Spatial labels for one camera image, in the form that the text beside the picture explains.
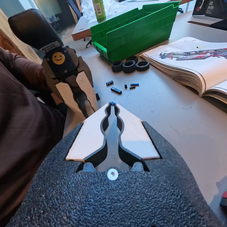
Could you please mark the group of black rubber tyres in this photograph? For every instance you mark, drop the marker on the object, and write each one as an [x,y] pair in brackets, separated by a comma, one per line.
[125,70]

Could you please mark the open instruction booklet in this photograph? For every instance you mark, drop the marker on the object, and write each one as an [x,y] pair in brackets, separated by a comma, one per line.
[195,71]

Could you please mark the short black toy beam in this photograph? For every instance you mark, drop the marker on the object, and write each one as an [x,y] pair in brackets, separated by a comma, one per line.
[110,83]
[97,96]

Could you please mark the green drink can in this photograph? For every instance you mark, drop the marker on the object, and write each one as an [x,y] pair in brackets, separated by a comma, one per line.
[99,10]

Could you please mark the green plastic bin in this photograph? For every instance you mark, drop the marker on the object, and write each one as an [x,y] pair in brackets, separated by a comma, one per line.
[133,35]

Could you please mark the long black toy beam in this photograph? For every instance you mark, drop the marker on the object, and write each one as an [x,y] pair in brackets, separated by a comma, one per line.
[116,90]

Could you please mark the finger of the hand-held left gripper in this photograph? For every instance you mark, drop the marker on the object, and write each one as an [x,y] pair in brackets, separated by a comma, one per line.
[86,86]
[69,95]

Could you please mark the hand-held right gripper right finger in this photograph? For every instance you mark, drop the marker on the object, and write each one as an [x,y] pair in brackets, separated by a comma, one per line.
[138,140]

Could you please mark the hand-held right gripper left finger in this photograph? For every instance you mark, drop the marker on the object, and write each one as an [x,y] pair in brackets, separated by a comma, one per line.
[85,141]

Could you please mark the person's left forearm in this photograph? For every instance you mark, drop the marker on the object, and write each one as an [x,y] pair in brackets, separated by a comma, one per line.
[26,71]

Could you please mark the red toy brick car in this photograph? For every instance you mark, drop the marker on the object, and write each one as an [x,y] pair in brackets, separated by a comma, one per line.
[224,196]

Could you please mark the clear plastic wrap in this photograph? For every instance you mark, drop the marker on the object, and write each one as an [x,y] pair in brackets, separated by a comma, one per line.
[113,7]

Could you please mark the wooden table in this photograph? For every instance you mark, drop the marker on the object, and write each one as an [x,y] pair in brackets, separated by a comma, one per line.
[10,44]

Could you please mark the white desk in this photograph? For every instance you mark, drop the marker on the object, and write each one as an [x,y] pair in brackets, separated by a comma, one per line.
[177,124]

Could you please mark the black toy set box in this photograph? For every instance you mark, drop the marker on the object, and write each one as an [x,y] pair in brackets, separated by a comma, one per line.
[209,8]

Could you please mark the person's brown sweater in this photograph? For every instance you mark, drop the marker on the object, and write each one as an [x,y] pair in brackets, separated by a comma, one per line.
[26,133]

